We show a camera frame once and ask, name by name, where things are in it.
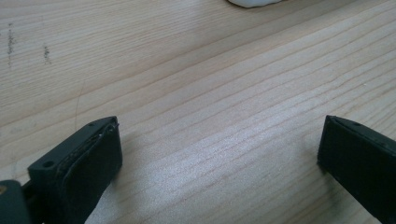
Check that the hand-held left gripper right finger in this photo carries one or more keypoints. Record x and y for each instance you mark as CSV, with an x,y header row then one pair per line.
x,y
358,161

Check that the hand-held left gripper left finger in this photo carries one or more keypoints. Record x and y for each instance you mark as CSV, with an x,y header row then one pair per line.
x,y
77,168

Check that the white object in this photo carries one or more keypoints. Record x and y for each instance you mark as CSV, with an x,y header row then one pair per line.
x,y
252,2

